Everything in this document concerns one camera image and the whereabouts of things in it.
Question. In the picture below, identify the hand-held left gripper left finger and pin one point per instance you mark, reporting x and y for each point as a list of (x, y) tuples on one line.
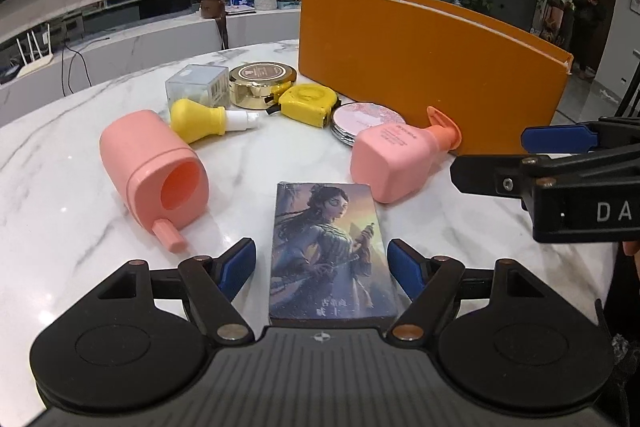
[(235, 269)]

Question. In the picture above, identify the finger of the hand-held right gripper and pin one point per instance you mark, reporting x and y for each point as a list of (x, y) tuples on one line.
[(480, 174), (555, 139)]

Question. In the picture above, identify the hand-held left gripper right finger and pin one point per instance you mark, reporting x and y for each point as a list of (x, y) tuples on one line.
[(402, 267)]

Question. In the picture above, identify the printed card box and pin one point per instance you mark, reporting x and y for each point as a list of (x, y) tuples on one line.
[(325, 247)]

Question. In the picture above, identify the orange storage box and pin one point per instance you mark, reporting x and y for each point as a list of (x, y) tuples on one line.
[(425, 67)]

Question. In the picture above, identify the yellow bottle with white nozzle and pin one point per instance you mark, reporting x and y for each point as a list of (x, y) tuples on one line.
[(195, 119)]

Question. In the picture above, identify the yellow tape measure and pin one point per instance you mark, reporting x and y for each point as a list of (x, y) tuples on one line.
[(305, 104)]

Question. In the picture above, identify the person's right hand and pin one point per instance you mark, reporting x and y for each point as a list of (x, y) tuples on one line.
[(632, 248)]

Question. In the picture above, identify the pink pump bottle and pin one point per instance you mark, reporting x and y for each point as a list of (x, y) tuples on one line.
[(390, 157)]

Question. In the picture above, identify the round pink compact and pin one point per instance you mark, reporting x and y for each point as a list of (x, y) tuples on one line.
[(360, 117)]

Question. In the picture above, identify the pink plastic jug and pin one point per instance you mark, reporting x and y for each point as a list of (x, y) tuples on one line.
[(135, 147)]

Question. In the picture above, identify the clear plastic box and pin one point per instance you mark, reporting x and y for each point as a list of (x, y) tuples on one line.
[(200, 82)]

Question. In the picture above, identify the round gold tin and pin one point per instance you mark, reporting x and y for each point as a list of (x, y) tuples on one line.
[(260, 79)]

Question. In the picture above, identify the white router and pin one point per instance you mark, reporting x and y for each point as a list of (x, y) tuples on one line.
[(37, 54)]

